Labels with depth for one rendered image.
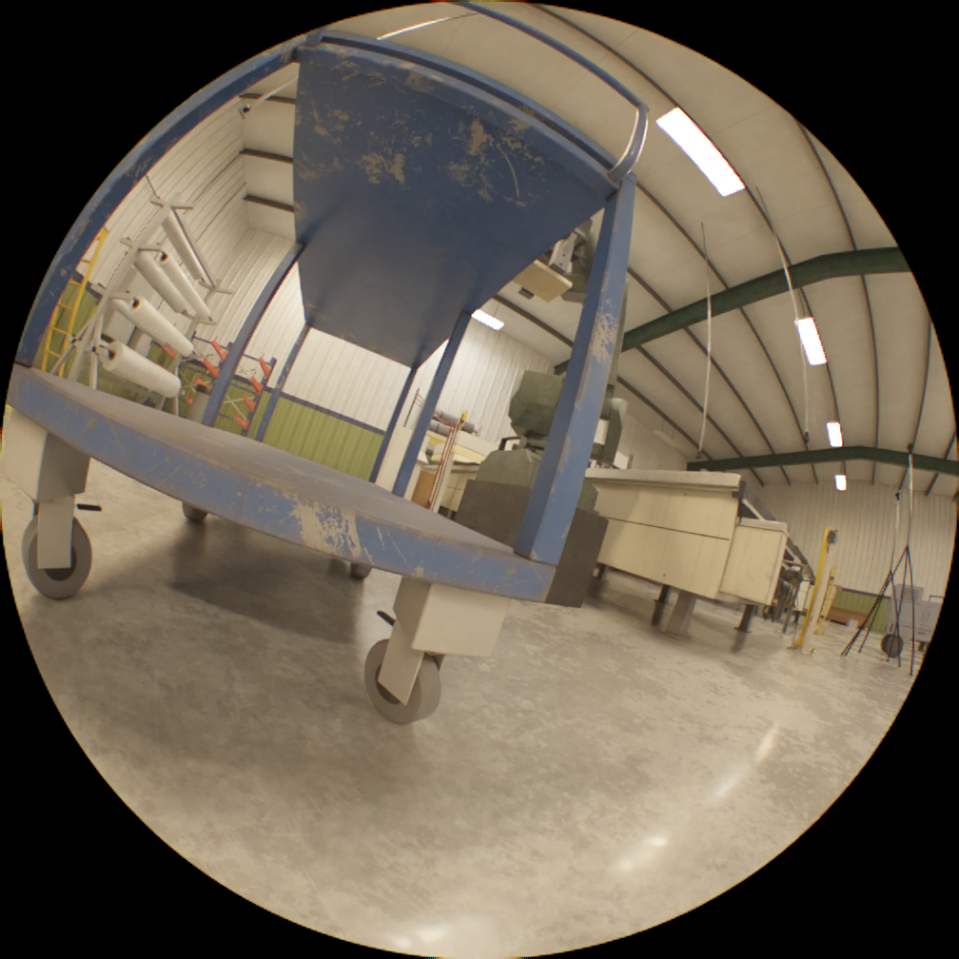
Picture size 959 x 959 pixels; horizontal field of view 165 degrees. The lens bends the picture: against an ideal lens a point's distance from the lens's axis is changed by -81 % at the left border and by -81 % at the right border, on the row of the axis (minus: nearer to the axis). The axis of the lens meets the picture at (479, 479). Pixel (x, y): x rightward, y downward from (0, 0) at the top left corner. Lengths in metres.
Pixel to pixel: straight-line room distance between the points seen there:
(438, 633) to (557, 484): 0.20
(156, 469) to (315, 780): 0.33
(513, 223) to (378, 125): 0.40
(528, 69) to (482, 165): 5.14
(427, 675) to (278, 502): 0.28
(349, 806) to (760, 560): 1.58
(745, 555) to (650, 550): 0.54
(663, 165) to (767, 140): 1.82
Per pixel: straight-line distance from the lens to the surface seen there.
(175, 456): 0.31
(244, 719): 0.46
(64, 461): 0.52
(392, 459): 4.12
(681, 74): 5.88
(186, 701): 0.48
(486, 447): 4.11
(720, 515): 1.72
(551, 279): 1.06
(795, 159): 6.49
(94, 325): 3.65
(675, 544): 1.79
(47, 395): 0.43
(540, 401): 1.76
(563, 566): 1.67
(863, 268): 7.05
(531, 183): 0.80
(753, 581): 1.63
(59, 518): 0.56
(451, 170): 0.85
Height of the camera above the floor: 0.33
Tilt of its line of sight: 6 degrees up
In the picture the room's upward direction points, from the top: 18 degrees clockwise
